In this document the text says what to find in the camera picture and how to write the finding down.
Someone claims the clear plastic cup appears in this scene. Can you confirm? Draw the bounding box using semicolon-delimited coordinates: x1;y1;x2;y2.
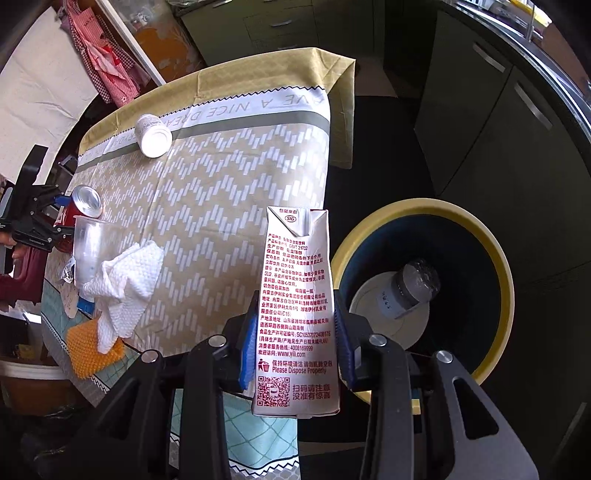
72;216;125;289

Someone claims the red checked apron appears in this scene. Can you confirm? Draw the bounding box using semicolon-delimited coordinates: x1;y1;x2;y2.
65;0;141;104

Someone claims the orange floral panel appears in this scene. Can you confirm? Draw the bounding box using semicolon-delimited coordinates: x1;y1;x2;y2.
131;21;200;77

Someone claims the white paper towel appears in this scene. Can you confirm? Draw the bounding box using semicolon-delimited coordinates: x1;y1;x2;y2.
83;242;164;354

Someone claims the brown basin white rim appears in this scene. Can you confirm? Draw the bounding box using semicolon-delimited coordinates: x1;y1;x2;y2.
0;357;77;409

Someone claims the beige zigzag patterned tablecloth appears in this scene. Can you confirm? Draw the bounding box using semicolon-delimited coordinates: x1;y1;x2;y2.
74;46;357;361

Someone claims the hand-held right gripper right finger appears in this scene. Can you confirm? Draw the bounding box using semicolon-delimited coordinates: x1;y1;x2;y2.
332;291;541;480

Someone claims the red soda can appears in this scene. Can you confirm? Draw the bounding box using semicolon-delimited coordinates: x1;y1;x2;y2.
55;185;103;252

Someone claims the white red-print milk carton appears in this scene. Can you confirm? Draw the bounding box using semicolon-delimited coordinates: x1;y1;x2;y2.
252;206;340;420

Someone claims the grey-green drawer cabinet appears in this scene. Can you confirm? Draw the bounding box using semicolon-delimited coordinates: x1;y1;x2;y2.
180;0;389;97

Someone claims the orange knobbly sponge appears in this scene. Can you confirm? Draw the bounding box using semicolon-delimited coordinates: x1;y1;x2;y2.
66;320;126;380

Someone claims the person's left hand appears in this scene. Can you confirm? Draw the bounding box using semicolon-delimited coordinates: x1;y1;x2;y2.
0;232;25;268

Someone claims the teal lattice patterned tablecloth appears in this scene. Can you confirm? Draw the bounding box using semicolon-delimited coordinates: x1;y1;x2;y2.
41;272;302;478

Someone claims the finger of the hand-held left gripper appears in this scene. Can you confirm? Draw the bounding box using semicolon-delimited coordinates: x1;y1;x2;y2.
44;224;77;247
39;184;71;209

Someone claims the yellow-rimmed dark blue bin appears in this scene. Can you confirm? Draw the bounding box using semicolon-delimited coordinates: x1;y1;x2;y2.
330;198;515;414

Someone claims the white frame bar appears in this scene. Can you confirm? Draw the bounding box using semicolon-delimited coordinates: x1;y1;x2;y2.
98;0;168;87

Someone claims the white cloth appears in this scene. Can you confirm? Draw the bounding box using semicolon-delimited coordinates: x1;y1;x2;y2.
0;4;100;153

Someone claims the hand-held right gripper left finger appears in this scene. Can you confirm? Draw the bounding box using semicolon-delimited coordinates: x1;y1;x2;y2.
60;291;259;480

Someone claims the white round disc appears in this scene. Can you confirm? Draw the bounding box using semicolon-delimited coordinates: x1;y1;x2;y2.
348;271;432;343

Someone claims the dark red plastic stool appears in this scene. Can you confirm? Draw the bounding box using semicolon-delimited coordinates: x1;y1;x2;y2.
0;248;49;306

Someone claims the crumpled white wrapper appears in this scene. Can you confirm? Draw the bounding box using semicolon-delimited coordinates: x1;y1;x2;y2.
59;257;81;296

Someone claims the clear plastic bottle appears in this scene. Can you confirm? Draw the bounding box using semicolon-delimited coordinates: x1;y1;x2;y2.
376;259;441;320

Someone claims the grey-green door cabinet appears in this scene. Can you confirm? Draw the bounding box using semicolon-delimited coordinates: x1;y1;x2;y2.
413;9;591;301

